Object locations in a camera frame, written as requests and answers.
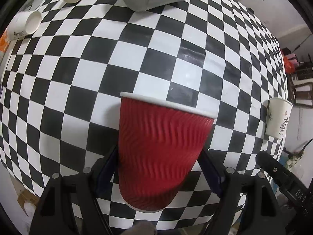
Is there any red ribbed paper cup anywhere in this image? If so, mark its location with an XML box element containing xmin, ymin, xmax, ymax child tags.
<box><xmin>118</xmin><ymin>92</ymin><xmax>216</xmax><ymax>212</ymax></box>

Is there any white paper cup right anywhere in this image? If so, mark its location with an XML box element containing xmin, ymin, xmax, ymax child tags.
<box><xmin>265</xmin><ymin>98</ymin><xmax>293</xmax><ymax>140</ymax></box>

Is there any white paper cup lying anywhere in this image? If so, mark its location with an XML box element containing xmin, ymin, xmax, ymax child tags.
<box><xmin>6</xmin><ymin>11</ymin><xmax>42</xmax><ymax>41</ymax></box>

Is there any black white checkered tablecloth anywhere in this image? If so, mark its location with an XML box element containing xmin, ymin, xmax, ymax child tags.
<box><xmin>0</xmin><ymin>0</ymin><xmax>289</xmax><ymax>231</ymax></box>

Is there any orange red plastic bag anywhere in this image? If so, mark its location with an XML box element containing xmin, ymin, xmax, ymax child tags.
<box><xmin>283</xmin><ymin>55</ymin><xmax>295</xmax><ymax>74</ymax></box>

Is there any orange carton box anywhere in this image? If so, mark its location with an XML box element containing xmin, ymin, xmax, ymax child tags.
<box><xmin>0</xmin><ymin>30</ymin><xmax>10</xmax><ymax>53</ymax></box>

